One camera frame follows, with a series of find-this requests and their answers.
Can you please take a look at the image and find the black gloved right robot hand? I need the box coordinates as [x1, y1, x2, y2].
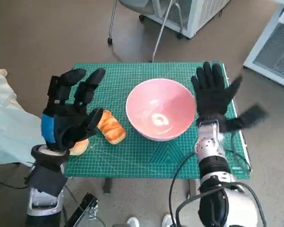
[191, 61, 243, 122]

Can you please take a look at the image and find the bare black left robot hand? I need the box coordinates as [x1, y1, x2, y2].
[41, 68, 107, 152]

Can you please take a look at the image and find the long striped toy bread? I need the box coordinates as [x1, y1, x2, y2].
[97, 110, 127, 145]

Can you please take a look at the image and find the pink bowl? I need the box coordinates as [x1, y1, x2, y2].
[125, 79, 196, 142]

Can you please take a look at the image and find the round toy bread bun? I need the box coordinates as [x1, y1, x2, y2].
[68, 138, 89, 156]

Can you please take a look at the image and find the white cabinet with mesh panel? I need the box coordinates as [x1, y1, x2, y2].
[243, 4, 284, 91]

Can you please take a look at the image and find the white louvred cabinet on casters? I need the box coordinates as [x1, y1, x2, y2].
[139, 0, 232, 40]

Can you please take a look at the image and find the black metal stand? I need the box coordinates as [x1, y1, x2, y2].
[66, 192, 100, 227]

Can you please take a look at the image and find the green cutting mat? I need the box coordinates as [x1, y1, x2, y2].
[62, 61, 253, 179]

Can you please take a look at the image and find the black table leg with caster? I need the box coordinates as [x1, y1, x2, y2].
[186, 179, 197, 201]

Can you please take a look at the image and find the grey office chair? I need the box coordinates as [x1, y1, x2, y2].
[106, 0, 183, 63]

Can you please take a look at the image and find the white shoe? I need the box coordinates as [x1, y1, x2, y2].
[126, 216, 141, 227]
[162, 214, 177, 227]

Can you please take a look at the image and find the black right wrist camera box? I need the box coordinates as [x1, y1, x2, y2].
[223, 105, 269, 133]

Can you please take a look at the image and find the thin black floor cable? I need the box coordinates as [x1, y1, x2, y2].
[0, 174, 31, 190]

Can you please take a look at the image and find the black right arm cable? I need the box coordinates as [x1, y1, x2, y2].
[169, 152, 201, 227]

